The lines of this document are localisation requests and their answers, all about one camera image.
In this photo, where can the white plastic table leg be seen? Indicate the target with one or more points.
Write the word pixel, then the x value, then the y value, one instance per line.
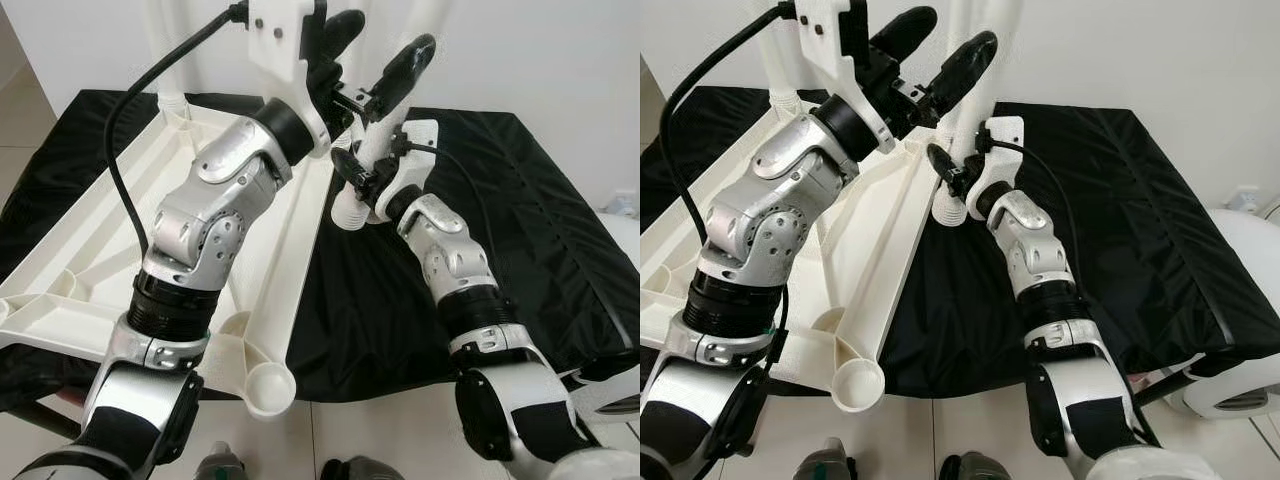
pixel 785 80
pixel 950 205
pixel 172 70
pixel 348 210

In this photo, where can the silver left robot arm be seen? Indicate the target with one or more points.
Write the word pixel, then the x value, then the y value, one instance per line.
pixel 215 210
pixel 780 220

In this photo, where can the robot left leg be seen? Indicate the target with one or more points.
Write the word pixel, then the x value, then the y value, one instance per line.
pixel 222 467
pixel 825 466

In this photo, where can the black metal table leg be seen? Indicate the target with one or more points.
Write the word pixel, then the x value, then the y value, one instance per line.
pixel 1160 385
pixel 40 418

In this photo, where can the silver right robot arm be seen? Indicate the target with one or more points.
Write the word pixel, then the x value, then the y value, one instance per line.
pixel 450 260
pixel 1030 250

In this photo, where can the black tablecloth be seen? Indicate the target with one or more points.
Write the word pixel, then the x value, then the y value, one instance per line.
pixel 1150 220
pixel 540 220

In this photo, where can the white wall socket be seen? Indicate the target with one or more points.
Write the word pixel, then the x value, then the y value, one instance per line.
pixel 1245 199
pixel 625 203

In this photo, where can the robot right leg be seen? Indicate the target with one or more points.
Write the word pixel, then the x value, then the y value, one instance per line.
pixel 978 467
pixel 362 469

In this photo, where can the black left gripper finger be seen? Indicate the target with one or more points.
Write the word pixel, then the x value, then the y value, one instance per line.
pixel 405 65
pixel 342 32
pixel 905 30
pixel 965 65

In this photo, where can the robot leg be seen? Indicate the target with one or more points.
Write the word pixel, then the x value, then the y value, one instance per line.
pixel 362 469
pixel 978 467
pixel 825 466
pixel 222 467

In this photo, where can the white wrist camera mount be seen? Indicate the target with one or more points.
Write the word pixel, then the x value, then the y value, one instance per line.
pixel 825 30
pixel 1005 130
pixel 420 135
pixel 280 40

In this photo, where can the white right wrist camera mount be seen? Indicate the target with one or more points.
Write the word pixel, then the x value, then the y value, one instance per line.
pixel 420 135
pixel 1005 130

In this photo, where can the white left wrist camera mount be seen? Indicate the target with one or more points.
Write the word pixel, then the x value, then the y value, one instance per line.
pixel 825 30
pixel 280 40

